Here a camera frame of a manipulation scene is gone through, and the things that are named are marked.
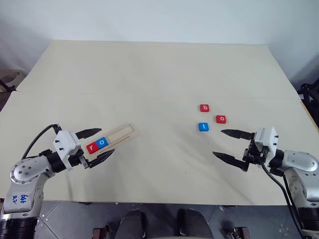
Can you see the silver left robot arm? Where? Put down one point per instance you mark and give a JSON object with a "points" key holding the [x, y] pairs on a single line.
{"points": [[23, 171]]}

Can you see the red tile letter b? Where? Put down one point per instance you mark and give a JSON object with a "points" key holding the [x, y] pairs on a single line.
{"points": [[204, 108]]}

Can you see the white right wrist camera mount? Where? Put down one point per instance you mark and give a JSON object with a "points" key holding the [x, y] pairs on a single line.
{"points": [[268, 139]]}

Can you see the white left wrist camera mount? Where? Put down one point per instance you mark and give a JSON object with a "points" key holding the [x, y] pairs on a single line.
{"points": [[65, 143]]}

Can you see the brown bracket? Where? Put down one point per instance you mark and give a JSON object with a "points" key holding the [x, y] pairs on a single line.
{"points": [[101, 232], [239, 232]]}

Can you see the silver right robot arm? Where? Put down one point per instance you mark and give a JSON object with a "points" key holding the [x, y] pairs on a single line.
{"points": [[300, 169]]}

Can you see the wooden letter tray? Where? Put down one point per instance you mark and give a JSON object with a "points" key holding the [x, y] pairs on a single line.
{"points": [[123, 134]]}

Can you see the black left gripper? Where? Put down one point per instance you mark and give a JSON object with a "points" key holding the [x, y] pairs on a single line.
{"points": [[77, 159]]}

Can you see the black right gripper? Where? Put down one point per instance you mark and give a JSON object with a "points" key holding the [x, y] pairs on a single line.
{"points": [[254, 156]]}

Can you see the black metal frame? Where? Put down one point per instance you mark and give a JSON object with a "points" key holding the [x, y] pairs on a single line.
{"points": [[310, 99]]}

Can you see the red tile letter r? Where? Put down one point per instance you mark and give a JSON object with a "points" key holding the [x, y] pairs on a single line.
{"points": [[92, 148]]}

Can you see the red tile letter o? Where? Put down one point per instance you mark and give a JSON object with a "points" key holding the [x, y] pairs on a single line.
{"points": [[221, 119]]}

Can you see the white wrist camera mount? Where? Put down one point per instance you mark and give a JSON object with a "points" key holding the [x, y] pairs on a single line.
{"points": [[65, 143], [268, 139]]}

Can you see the blue tile letter t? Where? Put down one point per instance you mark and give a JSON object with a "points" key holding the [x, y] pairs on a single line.
{"points": [[203, 127]]}

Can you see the blue tile letter o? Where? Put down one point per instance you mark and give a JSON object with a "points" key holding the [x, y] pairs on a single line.
{"points": [[102, 143]]}

